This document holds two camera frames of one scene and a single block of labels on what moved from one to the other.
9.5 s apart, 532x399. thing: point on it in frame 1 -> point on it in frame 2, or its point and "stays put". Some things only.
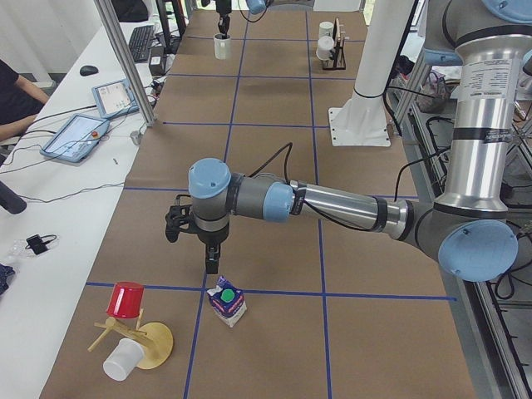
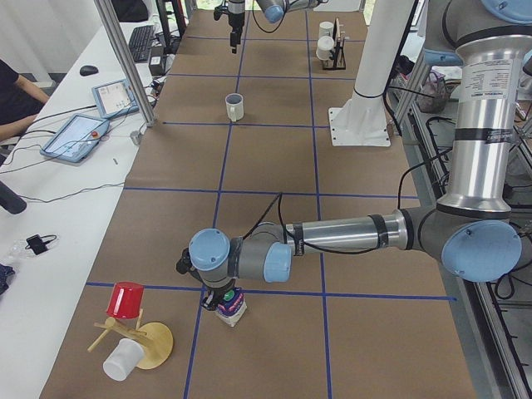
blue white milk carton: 228,302 stays put
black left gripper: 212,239 -> 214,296
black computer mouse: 88,70 stays put
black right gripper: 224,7 -> 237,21
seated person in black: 20,101 stays put
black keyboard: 140,39 stays put
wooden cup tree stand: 157,342 stays put
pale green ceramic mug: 222,45 -> 234,104
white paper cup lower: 325,44 stays put
